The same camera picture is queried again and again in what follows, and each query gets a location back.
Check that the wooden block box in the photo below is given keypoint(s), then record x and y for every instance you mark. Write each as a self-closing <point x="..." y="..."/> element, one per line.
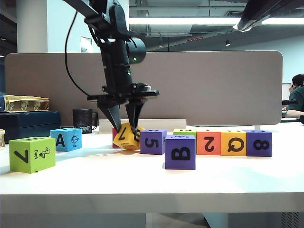
<point x="2" y="140"/>

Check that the white divider foot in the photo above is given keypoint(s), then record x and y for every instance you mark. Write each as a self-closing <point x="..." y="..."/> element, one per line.
<point x="257" y="128"/>

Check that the purple block with giraffe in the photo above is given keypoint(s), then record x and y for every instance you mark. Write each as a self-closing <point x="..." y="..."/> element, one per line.
<point x="152" y="142"/>

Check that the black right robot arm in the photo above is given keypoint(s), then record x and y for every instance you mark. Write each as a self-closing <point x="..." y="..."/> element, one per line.
<point x="256" y="14"/>

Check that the red letter block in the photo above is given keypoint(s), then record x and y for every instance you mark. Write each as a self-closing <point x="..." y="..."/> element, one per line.
<point x="114" y="134"/>

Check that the purple block with eight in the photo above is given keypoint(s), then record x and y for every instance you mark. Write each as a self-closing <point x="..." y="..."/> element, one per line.
<point x="259" y="143"/>

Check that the blue block with fish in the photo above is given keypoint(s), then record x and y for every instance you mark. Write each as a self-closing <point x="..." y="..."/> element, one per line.
<point x="66" y="141"/>

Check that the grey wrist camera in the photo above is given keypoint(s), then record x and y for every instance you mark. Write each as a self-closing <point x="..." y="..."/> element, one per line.
<point x="147" y="87"/>

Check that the yellow block with seven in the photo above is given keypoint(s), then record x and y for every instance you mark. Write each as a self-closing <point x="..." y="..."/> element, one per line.
<point x="126" y="140"/>

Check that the person in dark green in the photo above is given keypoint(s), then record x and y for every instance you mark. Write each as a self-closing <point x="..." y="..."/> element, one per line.
<point x="297" y="99"/>

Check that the green block with duck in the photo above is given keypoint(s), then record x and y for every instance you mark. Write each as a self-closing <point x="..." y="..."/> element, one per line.
<point x="31" y="155"/>

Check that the cream patterned box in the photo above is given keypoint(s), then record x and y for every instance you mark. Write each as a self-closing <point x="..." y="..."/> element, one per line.
<point x="26" y="104"/>

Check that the orange block with two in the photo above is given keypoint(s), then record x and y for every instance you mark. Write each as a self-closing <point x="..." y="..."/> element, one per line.
<point x="209" y="143"/>

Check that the brown desk divider panel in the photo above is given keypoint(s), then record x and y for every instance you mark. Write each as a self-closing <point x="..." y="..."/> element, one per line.
<point x="213" y="88"/>

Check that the black mug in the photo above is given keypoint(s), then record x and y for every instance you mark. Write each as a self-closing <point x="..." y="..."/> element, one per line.
<point x="82" y="121"/>

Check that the white computer monitor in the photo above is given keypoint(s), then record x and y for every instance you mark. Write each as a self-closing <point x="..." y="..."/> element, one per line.
<point x="286" y="91"/>

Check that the paper wall sign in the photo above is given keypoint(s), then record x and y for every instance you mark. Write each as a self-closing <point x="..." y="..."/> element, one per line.
<point x="84" y="45"/>

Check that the dark blue box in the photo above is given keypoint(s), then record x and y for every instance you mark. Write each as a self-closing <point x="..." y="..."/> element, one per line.
<point x="31" y="126"/>

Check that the yellow block with Q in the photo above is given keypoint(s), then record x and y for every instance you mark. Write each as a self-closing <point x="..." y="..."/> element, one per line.
<point x="234" y="143"/>

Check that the red ceiling sign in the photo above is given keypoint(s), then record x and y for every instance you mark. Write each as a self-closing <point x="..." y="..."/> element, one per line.
<point x="194" y="39"/>

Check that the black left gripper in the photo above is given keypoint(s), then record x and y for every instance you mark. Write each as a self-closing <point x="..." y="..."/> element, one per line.
<point x="118" y="93"/>

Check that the purple block with orange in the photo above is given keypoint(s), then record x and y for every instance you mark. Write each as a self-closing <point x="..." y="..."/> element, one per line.
<point x="180" y="153"/>

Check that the green block with N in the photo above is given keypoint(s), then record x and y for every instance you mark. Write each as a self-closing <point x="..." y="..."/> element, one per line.
<point x="185" y="132"/>

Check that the white ceiling light strip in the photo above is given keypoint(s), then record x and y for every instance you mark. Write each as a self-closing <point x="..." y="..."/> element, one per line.
<point x="180" y="21"/>

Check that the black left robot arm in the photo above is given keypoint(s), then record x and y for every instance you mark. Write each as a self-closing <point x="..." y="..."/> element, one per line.
<point x="114" y="47"/>

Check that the black ceiling spotlight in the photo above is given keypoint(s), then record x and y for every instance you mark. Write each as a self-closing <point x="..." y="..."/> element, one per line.
<point x="228" y="43"/>
<point x="160" y="44"/>

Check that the small blue box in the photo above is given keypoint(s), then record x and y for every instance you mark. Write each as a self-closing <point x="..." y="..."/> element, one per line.
<point x="2" y="104"/>

